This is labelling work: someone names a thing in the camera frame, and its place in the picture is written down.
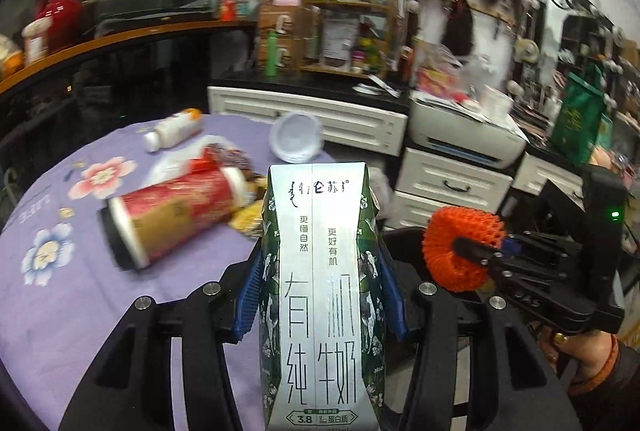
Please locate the person's right forearm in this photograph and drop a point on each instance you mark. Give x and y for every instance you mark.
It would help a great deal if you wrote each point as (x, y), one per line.
(620, 386)

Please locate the orange foam fruit net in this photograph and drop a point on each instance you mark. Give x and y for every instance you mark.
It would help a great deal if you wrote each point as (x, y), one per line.
(445, 256)

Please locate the wooden shelf rack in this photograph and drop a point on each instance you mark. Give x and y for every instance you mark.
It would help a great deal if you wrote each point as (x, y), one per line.
(350, 5)

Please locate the yellow snack wrapper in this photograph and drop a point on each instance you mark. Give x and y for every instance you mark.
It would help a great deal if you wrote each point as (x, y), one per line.
(247, 218)

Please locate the white drawer unit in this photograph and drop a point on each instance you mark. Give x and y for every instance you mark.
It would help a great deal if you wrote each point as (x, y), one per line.
(450, 181)

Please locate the person's right hand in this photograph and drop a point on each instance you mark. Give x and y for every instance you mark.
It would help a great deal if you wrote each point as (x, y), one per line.
(590, 356)

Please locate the white plastic bowl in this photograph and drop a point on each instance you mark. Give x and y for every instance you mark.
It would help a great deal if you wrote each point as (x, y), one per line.
(295, 136)

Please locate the red cylindrical canister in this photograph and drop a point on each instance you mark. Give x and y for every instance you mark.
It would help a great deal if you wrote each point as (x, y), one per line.
(175, 211)

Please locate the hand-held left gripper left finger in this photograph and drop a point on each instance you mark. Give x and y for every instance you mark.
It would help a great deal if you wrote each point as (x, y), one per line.
(250, 296)

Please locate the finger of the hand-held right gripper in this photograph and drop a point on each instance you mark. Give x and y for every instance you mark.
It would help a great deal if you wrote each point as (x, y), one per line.
(520, 283)
(510, 245)

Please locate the curved wooden-top counter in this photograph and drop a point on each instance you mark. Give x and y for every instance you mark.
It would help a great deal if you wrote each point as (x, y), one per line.
(125, 76)

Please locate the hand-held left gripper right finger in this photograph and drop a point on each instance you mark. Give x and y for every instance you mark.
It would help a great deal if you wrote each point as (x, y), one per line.
(392, 296)

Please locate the white printer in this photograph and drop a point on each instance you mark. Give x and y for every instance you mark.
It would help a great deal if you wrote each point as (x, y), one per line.
(450, 126)

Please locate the long white drawer cabinet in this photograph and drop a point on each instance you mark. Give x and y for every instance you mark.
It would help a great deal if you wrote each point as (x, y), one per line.
(350, 123)

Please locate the red can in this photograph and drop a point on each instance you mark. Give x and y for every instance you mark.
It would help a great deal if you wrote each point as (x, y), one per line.
(228, 6)

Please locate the white jar red label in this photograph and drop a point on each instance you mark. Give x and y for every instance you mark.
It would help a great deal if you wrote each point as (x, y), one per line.
(35, 43)

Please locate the clear plastic bag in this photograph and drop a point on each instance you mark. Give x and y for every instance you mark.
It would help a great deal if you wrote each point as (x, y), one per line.
(445, 71)

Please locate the white orange drink bottle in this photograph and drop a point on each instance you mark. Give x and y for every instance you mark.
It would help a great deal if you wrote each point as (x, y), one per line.
(172, 131)

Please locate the orange white container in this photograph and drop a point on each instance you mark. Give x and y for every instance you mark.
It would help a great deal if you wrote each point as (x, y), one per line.
(10, 61)

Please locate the red brown snack wrapper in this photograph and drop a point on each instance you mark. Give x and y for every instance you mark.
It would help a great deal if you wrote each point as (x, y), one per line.
(235, 158)

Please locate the brown cardboard box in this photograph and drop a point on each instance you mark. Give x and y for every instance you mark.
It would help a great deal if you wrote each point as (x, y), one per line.
(290, 56)
(295, 23)

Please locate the green white milk carton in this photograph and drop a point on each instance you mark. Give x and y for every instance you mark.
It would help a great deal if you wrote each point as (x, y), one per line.
(320, 311)

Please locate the green bottle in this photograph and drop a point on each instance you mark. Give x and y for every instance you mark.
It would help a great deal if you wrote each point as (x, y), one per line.
(270, 56)

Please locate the red vase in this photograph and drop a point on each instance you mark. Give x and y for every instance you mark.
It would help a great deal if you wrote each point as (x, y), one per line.
(62, 21)

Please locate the green shopping bag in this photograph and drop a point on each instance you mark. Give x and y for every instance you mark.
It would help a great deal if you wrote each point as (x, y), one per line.
(575, 121)

